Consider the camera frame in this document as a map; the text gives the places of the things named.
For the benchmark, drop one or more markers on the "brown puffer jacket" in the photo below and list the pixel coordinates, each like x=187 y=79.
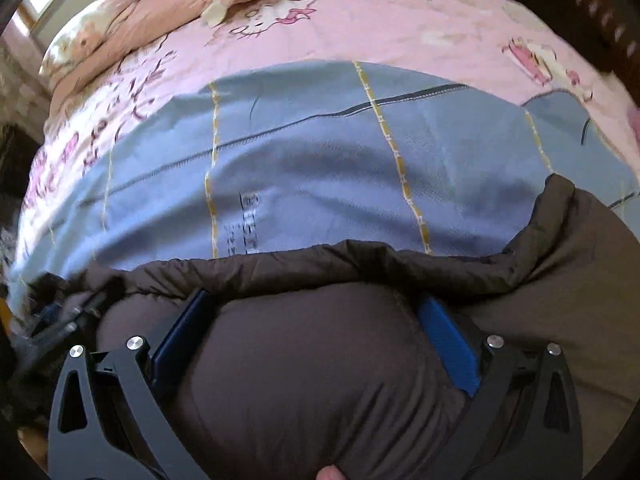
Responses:
x=310 y=385

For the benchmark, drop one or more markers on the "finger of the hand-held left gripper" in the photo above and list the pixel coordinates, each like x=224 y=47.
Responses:
x=45 y=316
x=87 y=307

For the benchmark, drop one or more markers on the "pink cartoon bed sheet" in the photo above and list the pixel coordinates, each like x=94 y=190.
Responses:
x=400 y=30

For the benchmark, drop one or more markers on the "floral lace curtain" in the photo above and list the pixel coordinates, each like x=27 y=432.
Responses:
x=20 y=90

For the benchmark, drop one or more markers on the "blue checked blanket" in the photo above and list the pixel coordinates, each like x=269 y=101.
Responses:
x=310 y=160

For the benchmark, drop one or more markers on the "floral white pillow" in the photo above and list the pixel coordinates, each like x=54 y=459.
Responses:
x=80 y=35

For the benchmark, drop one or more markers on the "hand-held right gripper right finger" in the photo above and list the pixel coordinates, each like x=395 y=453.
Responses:
x=447 y=345

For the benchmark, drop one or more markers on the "dark wooden headboard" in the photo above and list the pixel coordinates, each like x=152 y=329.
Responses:
x=590 y=5

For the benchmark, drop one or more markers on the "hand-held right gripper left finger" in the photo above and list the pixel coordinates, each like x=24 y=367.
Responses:
x=182 y=332

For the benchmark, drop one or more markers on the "person's right hand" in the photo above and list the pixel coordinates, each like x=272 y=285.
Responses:
x=331 y=474

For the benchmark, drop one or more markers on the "small white cloth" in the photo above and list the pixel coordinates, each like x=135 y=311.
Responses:
x=216 y=10

